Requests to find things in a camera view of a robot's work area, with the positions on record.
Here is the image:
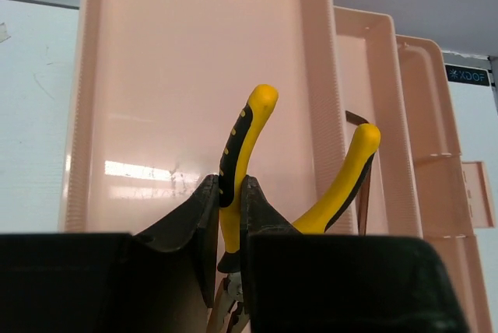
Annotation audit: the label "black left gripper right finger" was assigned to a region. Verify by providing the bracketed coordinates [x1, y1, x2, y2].
[240, 177, 470, 332]

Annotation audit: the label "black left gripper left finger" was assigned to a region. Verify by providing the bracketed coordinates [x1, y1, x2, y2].
[1, 175, 218, 332]

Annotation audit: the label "yellow needle-nose pliers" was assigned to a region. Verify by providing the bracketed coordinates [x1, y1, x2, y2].
[206, 84, 381, 332]

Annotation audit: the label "brown hex key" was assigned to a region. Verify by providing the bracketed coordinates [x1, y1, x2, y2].
[343, 110, 375, 236]

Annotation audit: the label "pink plastic toolbox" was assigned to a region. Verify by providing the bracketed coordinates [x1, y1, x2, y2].
[60, 0, 496, 332]

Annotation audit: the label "XDOF logo label right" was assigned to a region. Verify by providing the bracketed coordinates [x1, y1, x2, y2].
[444, 64, 491, 86]

